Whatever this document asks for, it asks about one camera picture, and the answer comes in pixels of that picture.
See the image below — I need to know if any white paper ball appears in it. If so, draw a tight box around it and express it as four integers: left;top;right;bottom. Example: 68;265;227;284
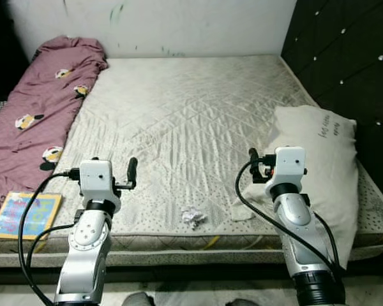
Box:
181;206;207;229

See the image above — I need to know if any colourful yellow-edged children's book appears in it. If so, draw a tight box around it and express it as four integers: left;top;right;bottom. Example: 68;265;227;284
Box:
0;191;63;241

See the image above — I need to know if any grey white pillow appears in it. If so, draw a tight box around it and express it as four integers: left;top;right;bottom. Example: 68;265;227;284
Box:
233;105;359;268

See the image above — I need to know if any grey quilted mattress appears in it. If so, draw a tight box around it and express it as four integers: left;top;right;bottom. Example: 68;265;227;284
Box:
0;54;383;252

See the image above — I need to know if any grey patterned bed base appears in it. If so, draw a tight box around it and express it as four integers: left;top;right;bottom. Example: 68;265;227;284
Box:
0;245;371;268

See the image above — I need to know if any maroon penguin print blanket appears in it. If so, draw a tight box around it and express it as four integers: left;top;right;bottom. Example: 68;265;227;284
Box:
0;36;109;221

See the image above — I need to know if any black tufted headboard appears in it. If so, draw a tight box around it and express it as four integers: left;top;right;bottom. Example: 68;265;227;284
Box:
281;0;383;205

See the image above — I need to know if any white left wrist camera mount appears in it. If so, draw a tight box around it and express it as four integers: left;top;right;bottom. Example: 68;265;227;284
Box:
79;159;122;208

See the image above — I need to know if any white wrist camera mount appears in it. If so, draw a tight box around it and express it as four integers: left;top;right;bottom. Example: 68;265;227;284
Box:
79;159;122;208
273;147;307;186

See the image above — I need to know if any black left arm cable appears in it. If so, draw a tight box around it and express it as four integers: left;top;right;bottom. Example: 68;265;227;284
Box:
18;168;81;306

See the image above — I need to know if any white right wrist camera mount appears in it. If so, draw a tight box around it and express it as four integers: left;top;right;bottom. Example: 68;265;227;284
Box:
273;147;307;186

